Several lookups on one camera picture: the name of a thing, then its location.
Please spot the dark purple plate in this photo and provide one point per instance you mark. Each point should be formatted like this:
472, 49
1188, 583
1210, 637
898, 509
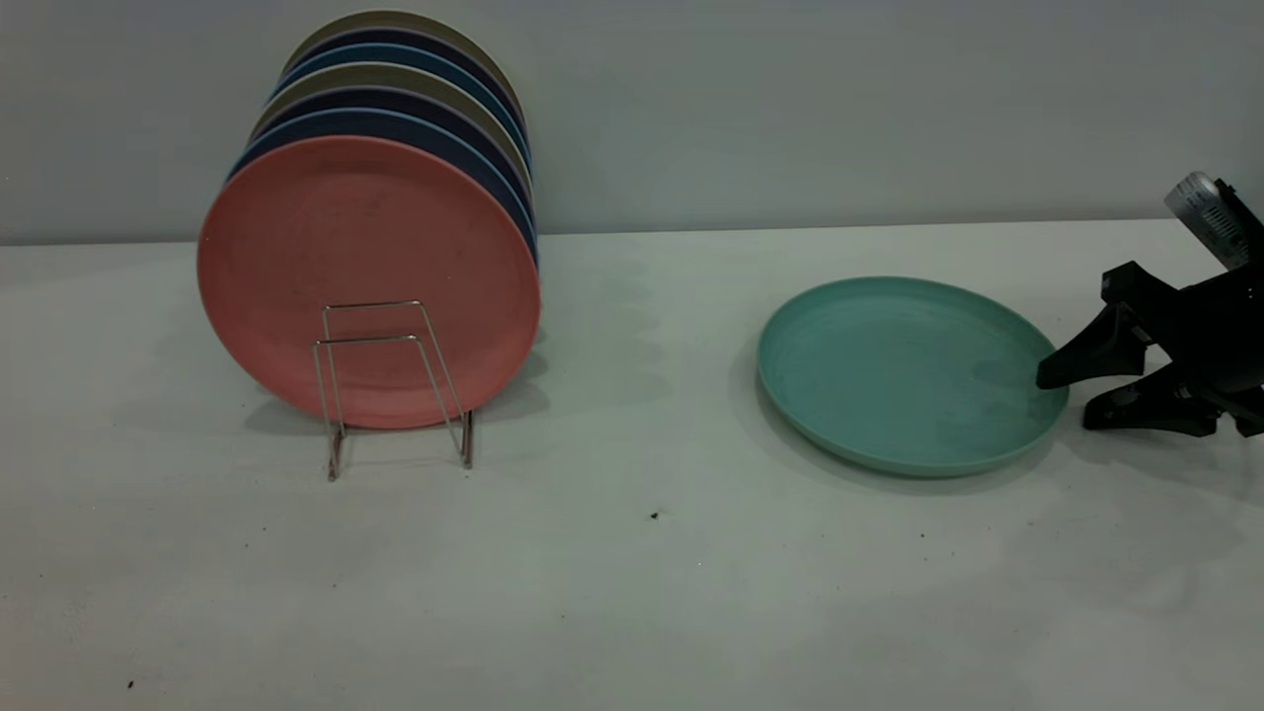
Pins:
395, 36
380, 98

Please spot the beige plate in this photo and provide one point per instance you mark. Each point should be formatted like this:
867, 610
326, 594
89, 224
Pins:
385, 73
405, 17

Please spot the salmon pink plate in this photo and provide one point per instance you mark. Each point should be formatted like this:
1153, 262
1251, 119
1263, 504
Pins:
365, 247

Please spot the navy blue plate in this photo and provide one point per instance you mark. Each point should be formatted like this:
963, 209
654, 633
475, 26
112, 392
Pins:
395, 123

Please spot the green round plate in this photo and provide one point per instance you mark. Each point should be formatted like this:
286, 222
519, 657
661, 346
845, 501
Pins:
889, 375

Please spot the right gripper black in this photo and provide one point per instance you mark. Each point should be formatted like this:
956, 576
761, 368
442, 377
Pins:
1215, 336

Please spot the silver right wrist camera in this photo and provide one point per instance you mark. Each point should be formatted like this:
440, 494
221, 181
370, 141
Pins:
1200, 212

